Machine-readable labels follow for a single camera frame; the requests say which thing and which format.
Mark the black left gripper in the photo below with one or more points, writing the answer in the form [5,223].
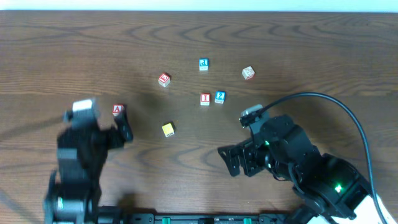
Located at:
[104,137]

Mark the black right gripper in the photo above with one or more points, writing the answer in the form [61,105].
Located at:
[246,156]

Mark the red letter A block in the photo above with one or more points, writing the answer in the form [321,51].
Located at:
[118,110]

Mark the blue number 2 block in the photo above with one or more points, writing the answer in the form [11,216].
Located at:
[220,97]

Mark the red letter I block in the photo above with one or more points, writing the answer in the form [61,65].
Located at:
[205,99]

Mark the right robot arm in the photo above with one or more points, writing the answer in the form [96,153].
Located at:
[329,186]

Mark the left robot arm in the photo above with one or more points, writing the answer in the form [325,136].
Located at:
[74,188]

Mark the yellow wooden block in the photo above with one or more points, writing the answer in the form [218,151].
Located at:
[168,129]

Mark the red letter E block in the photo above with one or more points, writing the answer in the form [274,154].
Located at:
[164,80]

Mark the white block red print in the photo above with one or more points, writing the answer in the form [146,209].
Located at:
[248,72]

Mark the blue letter P block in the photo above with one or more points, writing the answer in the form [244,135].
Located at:
[203,64]

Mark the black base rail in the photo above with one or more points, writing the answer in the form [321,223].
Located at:
[115,215]

